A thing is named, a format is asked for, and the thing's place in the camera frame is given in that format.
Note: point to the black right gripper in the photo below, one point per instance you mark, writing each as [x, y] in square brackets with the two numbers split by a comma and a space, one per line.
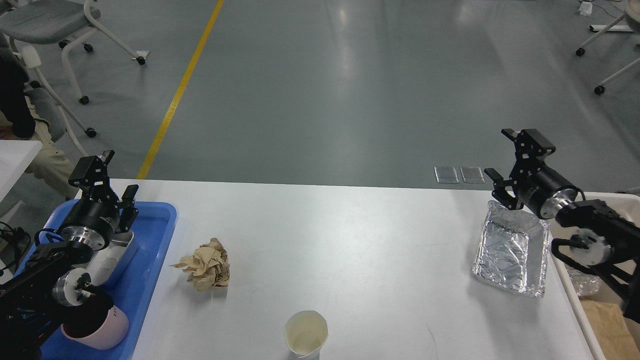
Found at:
[532, 183]

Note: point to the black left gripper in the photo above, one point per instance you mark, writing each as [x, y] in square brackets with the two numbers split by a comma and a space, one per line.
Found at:
[96, 216]

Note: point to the aluminium foil tray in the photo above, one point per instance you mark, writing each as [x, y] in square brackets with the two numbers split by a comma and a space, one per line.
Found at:
[513, 250]

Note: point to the rectangular metal tin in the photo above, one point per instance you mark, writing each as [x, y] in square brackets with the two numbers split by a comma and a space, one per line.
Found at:
[108, 265]

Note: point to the pink ribbed mug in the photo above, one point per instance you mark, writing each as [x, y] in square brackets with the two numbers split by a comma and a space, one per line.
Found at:
[98, 323]

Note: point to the cream paper cup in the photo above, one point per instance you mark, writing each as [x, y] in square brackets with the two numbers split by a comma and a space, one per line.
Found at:
[306, 332]

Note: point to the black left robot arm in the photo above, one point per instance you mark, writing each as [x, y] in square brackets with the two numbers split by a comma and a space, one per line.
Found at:
[55, 290]

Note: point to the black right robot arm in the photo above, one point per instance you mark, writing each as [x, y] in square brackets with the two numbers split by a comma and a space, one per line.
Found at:
[603, 238]

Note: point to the right metal floor plate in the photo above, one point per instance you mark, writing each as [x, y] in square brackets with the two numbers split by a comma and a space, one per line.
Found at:
[472, 174]

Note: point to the metal floor plate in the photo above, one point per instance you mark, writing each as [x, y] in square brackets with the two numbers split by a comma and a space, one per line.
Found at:
[446, 174]
[472, 174]

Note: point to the left metal floor plate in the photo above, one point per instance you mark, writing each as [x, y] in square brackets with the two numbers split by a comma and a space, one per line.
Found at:
[446, 174]

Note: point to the white side table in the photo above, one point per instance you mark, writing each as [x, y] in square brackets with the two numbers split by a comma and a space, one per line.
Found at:
[15, 157]

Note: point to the seated person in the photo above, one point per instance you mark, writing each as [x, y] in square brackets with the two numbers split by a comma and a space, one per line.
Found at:
[21, 122]

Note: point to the crumpled brown paper ball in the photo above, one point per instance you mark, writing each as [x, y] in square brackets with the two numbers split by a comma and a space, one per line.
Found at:
[208, 267]

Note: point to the crumpled clear plastic wrap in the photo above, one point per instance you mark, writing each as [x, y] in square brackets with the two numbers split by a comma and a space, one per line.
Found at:
[583, 284]

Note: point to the grey office chair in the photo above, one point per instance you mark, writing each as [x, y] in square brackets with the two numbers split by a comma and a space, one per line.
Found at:
[59, 21]

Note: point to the white floor power adapter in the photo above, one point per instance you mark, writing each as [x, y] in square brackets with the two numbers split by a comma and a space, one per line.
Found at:
[586, 8]

